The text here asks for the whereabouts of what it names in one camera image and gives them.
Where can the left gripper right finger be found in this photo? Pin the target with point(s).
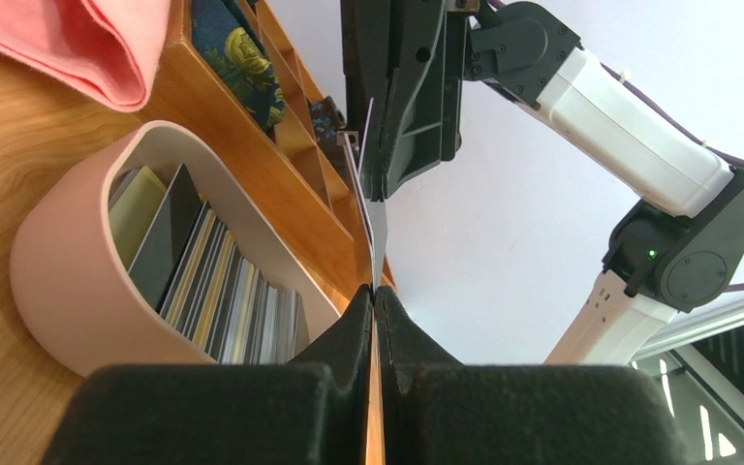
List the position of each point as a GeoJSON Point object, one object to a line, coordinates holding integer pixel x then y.
{"type": "Point", "coordinates": [438, 410]}

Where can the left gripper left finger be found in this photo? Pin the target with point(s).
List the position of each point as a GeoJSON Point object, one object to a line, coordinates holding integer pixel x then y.
{"type": "Point", "coordinates": [310, 410]}

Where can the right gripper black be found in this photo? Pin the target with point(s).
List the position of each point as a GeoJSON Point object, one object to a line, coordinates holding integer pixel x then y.
{"type": "Point", "coordinates": [403, 66]}

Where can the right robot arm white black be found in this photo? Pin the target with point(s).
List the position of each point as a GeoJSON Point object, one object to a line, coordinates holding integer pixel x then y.
{"type": "Point", "coordinates": [678, 247]}

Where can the pink oval card tray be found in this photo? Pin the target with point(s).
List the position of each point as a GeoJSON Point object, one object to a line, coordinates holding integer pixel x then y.
{"type": "Point", "coordinates": [88, 308]}

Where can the black coiled item near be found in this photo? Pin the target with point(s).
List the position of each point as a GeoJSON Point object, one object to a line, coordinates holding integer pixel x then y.
{"type": "Point", "coordinates": [327, 120]}

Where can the brown divided wooden tray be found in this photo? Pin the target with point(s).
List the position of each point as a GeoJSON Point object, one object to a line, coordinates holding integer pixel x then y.
{"type": "Point", "coordinates": [286, 174]}

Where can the dark green coiled item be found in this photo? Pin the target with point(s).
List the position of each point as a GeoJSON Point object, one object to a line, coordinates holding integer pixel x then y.
{"type": "Point", "coordinates": [225, 39]}

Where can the pink cloth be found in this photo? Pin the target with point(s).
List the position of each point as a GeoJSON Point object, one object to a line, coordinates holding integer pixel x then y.
{"type": "Point", "coordinates": [107, 50]}

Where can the aluminium rail frame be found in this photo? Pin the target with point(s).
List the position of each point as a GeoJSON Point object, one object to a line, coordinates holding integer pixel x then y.
{"type": "Point", "coordinates": [698, 363]}

